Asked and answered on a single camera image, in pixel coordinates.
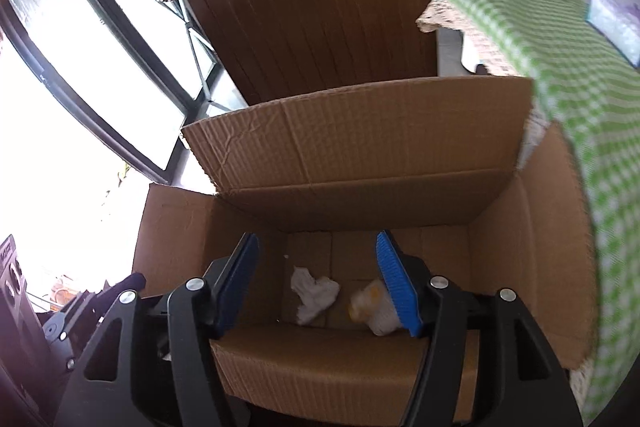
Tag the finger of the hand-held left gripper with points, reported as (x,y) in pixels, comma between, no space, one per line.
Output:
(85,312)

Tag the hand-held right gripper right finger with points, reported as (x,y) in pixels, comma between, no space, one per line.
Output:
(395,277)

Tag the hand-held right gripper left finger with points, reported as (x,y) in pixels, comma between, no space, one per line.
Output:
(240,277)

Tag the white yellow paper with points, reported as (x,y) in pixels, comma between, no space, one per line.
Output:
(372,302)

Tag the brown cardboard box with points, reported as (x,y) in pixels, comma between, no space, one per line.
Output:
(350,157)

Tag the crumpled white tissue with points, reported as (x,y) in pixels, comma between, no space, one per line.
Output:
(315,294)

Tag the metal drying rack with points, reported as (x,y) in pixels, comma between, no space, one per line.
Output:
(192,37)

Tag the brown slatted chair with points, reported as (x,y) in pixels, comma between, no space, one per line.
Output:
(300,32)

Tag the green checkered tablecloth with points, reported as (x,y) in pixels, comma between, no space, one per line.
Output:
(575,82)

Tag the purple tissue pack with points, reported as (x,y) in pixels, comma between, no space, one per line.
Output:
(612,22)

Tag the black window frame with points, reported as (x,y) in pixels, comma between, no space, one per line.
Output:
(155,162)

